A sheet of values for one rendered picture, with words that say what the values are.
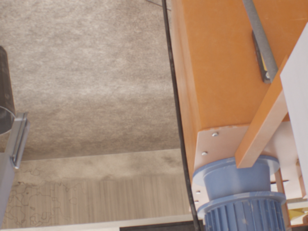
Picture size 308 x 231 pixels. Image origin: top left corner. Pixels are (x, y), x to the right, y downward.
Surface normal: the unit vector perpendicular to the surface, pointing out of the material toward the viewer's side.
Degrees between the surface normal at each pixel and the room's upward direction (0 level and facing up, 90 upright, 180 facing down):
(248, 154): 0
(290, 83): 90
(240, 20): 90
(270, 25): 90
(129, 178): 90
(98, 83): 0
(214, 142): 0
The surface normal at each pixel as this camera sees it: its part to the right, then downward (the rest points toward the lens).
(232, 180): -0.33, -0.25
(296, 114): -0.99, 0.07
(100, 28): 0.11, 0.91
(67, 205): 0.04, -0.42
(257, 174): 0.43, -0.31
